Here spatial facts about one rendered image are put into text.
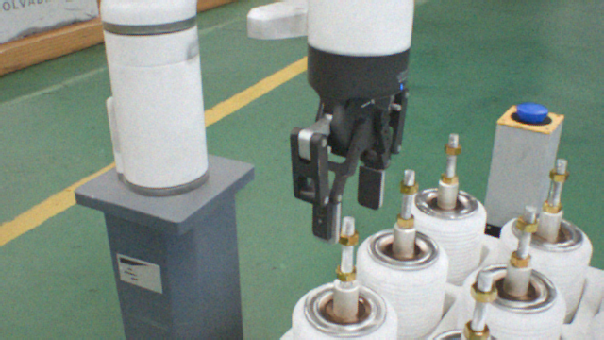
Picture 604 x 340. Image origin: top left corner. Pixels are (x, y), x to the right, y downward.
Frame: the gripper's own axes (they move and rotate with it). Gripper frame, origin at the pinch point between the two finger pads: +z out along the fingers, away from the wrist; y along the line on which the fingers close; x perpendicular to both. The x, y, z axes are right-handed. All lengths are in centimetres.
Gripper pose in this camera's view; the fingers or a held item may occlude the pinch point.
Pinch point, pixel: (349, 209)
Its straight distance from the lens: 50.7
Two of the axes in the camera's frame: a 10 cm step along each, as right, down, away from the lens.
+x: -8.1, -2.7, 5.2
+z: -0.1, 9.0, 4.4
